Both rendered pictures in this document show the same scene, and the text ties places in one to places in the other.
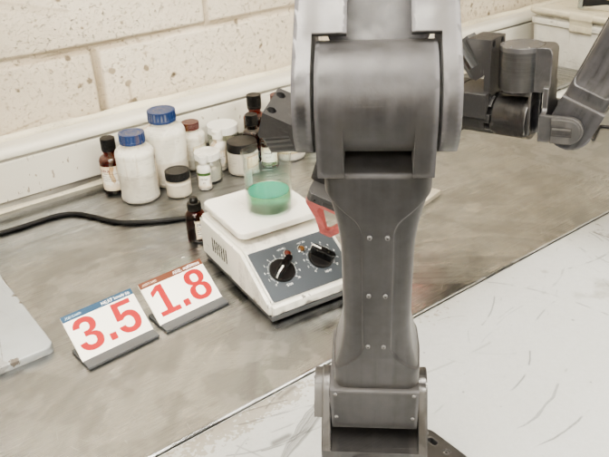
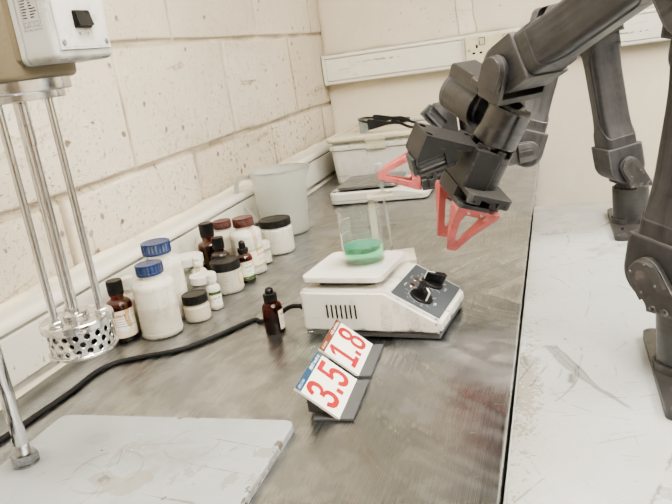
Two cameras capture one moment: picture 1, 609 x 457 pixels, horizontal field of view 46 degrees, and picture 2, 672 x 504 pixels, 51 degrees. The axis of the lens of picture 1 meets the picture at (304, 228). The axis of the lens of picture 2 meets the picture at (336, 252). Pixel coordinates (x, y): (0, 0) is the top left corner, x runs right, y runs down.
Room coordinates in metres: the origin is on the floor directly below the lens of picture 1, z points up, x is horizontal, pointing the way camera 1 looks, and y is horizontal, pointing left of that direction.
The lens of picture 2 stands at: (0.08, 0.62, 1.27)
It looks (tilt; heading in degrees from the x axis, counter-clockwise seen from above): 16 degrees down; 325
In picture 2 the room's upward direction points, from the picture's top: 8 degrees counter-clockwise
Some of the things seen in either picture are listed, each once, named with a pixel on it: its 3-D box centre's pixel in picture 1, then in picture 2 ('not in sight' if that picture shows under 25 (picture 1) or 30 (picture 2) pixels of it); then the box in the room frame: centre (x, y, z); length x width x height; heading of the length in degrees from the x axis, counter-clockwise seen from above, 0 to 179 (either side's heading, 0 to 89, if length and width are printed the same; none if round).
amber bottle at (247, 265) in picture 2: not in sight; (244, 260); (1.19, 0.06, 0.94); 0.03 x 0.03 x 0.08
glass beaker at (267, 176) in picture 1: (269, 180); (363, 235); (0.84, 0.04, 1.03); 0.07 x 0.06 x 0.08; 103
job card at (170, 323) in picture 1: (183, 294); (352, 347); (0.74, 0.15, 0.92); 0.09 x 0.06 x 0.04; 129
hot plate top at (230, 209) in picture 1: (261, 208); (355, 266); (0.85, 0.06, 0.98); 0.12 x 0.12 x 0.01; 30
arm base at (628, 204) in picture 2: not in sight; (630, 204); (0.78, -0.53, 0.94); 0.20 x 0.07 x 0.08; 126
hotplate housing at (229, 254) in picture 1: (272, 245); (375, 294); (0.82, 0.04, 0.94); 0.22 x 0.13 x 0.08; 30
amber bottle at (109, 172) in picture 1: (111, 164); (120, 309); (1.11, 0.32, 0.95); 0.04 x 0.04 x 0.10
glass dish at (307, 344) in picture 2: (181, 273); (315, 345); (0.81, 0.17, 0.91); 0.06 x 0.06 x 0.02
